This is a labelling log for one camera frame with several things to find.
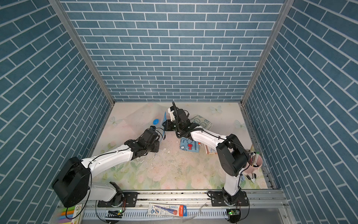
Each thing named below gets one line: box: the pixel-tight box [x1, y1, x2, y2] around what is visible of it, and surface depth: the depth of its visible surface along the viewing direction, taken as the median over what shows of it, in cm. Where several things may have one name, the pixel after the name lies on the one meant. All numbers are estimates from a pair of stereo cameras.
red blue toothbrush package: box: [147, 202, 188, 217], surface depth 71 cm
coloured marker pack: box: [58, 203, 83, 224], surface depth 68 cm
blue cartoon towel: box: [179, 137, 201, 153], surface depth 93 cm
